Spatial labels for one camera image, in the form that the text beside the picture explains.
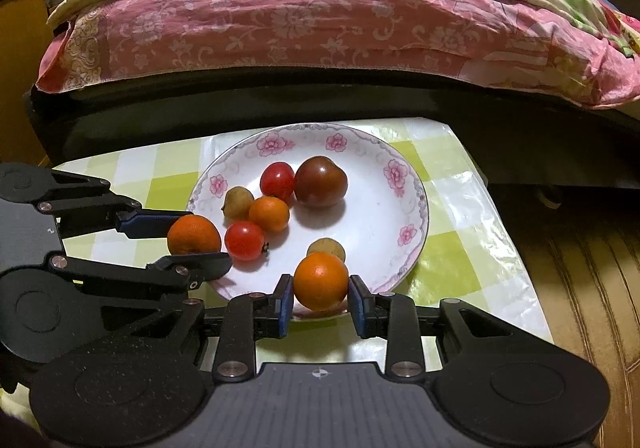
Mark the pink floral quilt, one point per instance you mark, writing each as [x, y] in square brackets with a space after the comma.
[300, 28]

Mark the wooden cabinet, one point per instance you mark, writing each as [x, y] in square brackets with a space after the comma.
[20, 53]

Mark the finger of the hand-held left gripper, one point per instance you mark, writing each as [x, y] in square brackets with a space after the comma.
[150, 225]
[200, 265]

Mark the brown longan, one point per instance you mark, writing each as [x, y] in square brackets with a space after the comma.
[327, 246]
[236, 202]

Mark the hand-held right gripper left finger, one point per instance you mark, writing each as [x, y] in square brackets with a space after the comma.
[285, 303]

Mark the white floral plate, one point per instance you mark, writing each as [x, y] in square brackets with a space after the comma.
[370, 208]

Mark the green checked plastic tablecloth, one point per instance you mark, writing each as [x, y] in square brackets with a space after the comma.
[450, 228]

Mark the black bed frame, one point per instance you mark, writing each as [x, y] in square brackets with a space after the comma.
[150, 118]

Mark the red cherry tomato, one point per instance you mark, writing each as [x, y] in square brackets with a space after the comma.
[276, 180]
[243, 240]

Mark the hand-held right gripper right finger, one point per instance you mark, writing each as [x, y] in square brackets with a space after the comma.
[359, 303]

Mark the orange mandarin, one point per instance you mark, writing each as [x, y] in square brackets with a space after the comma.
[192, 235]
[320, 280]
[270, 214]

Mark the large dark red tomato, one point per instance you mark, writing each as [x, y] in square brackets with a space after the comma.
[320, 180]

